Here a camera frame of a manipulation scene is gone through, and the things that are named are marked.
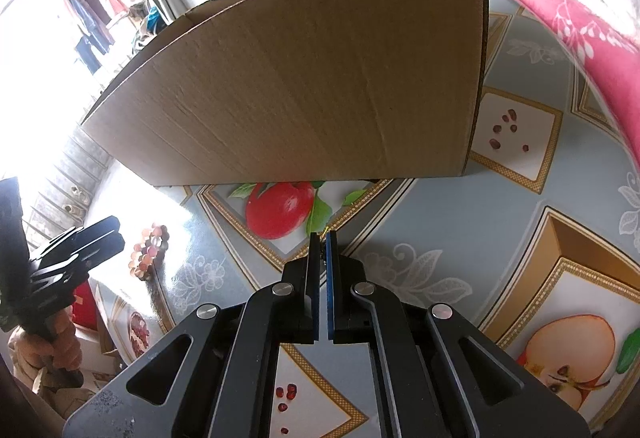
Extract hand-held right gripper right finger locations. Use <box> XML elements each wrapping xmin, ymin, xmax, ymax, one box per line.
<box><xmin>325</xmin><ymin>230</ymin><xmax>586</xmax><ymax>438</ymax></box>

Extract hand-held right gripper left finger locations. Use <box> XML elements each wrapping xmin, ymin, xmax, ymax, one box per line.
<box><xmin>62</xmin><ymin>232</ymin><xmax>321</xmax><ymax>438</ymax></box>

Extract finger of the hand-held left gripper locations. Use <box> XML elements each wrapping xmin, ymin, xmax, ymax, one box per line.
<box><xmin>31</xmin><ymin>216</ymin><xmax>122</xmax><ymax>269</ymax></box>
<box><xmin>29</xmin><ymin>231</ymin><xmax>127</xmax><ymax>299</ymax></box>

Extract orange pink bead bracelet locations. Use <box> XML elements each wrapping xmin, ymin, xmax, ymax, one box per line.
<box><xmin>129</xmin><ymin>224</ymin><xmax>171</xmax><ymax>279</ymax></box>

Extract brown cardboard box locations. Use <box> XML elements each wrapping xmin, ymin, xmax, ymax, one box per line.
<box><xmin>80</xmin><ymin>0</ymin><xmax>490</xmax><ymax>189</ymax></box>

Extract person's left forearm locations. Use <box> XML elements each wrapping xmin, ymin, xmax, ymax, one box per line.
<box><xmin>7</xmin><ymin>358</ymin><xmax>101</xmax><ymax>421</ymax></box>

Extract person's left hand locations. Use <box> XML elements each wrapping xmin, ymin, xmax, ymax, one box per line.
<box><xmin>10</xmin><ymin>308</ymin><xmax>84</xmax><ymax>387</ymax></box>

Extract red paper bag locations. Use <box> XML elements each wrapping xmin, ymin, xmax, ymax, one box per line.
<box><xmin>70</xmin><ymin>283</ymin><xmax>98</xmax><ymax>331</ymax></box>

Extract blue bag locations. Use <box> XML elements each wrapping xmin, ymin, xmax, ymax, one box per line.
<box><xmin>132</xmin><ymin>8</ymin><xmax>168</xmax><ymax>53</ymax></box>

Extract hanging clothes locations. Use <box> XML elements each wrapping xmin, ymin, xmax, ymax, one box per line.
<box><xmin>62</xmin><ymin>0</ymin><xmax>131</xmax><ymax>73</ymax></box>

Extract pink floral blanket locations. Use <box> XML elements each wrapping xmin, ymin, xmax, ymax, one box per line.
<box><xmin>482</xmin><ymin>0</ymin><xmax>640</xmax><ymax>169</ymax></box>

